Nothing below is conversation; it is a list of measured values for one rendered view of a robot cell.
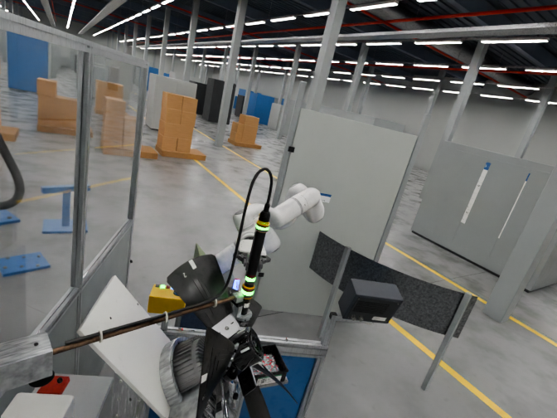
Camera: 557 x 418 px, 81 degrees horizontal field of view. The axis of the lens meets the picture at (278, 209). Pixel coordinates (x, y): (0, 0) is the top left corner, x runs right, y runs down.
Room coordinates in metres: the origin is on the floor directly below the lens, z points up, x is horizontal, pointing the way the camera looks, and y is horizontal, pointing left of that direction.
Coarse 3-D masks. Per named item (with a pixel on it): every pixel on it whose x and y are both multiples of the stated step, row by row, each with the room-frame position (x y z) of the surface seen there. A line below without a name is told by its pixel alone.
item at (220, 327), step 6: (228, 318) 0.93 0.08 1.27; (234, 318) 0.94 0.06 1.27; (216, 324) 0.90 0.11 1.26; (222, 324) 0.91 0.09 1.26; (228, 324) 0.92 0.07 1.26; (234, 324) 0.93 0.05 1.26; (216, 330) 0.89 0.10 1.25; (222, 330) 0.90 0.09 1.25; (228, 330) 0.91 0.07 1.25; (234, 330) 0.92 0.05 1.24; (228, 336) 0.90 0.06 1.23
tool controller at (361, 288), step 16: (352, 288) 1.44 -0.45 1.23; (368, 288) 1.46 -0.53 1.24; (384, 288) 1.49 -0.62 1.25; (352, 304) 1.41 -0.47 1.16; (368, 304) 1.42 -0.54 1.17; (384, 304) 1.43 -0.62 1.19; (400, 304) 1.45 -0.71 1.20; (352, 320) 1.42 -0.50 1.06; (368, 320) 1.46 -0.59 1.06; (384, 320) 1.47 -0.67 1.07
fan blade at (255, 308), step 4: (228, 288) 1.22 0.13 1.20; (232, 288) 1.24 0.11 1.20; (228, 292) 1.19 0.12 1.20; (252, 300) 1.23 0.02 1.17; (232, 304) 1.13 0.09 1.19; (252, 304) 1.19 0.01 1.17; (256, 304) 1.22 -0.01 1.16; (232, 308) 1.11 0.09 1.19; (252, 308) 1.16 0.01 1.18; (256, 308) 1.19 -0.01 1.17; (260, 308) 1.21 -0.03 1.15; (252, 312) 1.13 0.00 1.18; (256, 312) 1.15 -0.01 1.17; (252, 316) 1.10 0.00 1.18; (256, 316) 1.12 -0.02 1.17; (236, 320) 1.04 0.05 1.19; (248, 320) 1.06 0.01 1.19; (252, 320) 1.08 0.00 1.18; (244, 324) 1.03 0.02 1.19; (248, 324) 1.04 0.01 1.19; (252, 324) 1.05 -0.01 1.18
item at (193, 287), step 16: (208, 256) 1.05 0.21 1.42; (176, 272) 0.92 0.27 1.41; (192, 272) 0.96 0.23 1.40; (208, 272) 1.00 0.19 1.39; (176, 288) 0.89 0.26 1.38; (192, 288) 0.92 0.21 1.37; (208, 288) 0.95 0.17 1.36; (192, 304) 0.89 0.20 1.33; (224, 304) 0.95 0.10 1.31; (208, 320) 0.89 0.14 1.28
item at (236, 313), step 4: (236, 292) 0.97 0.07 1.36; (236, 296) 0.95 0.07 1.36; (240, 296) 0.96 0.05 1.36; (232, 300) 0.96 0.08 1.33; (236, 300) 0.94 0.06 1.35; (240, 300) 0.95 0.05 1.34; (236, 304) 0.94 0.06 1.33; (240, 304) 0.95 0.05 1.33; (244, 304) 0.96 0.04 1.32; (236, 308) 0.96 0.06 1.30; (240, 308) 0.96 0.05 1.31; (232, 312) 0.97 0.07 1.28; (236, 312) 0.96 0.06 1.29; (240, 312) 0.96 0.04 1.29; (248, 312) 1.00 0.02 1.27; (236, 316) 0.95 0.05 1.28; (240, 316) 0.97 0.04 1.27; (244, 316) 0.97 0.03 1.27; (248, 316) 0.98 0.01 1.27; (240, 320) 0.96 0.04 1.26; (244, 320) 0.96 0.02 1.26
